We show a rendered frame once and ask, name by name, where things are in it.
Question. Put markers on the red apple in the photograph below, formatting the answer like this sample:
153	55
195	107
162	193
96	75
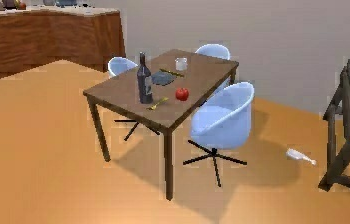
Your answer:
182	94

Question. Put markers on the yellow fork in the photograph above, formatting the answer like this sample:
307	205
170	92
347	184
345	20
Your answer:
158	104

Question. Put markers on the grey plate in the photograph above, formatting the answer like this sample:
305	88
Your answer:
163	79

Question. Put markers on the brown wooden dining table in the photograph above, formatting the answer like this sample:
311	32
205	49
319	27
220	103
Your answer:
196	83

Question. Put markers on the yellow knife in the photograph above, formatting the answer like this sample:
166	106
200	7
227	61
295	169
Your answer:
171	72

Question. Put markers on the dark wine bottle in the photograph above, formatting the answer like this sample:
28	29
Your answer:
144	83

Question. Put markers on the white cup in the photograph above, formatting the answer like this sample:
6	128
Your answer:
181	64

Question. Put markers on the pale blue shell chair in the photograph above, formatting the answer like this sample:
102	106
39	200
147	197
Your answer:
213	51
119	65
223	123

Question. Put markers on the brown wooden kitchen counter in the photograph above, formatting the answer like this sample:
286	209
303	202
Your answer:
49	40

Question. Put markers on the blue grey bowl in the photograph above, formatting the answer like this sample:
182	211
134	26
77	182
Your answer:
65	2

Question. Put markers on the dark wooden stand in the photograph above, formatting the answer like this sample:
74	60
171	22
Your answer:
344	133

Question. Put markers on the red round fruit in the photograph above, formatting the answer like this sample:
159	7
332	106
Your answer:
21	5

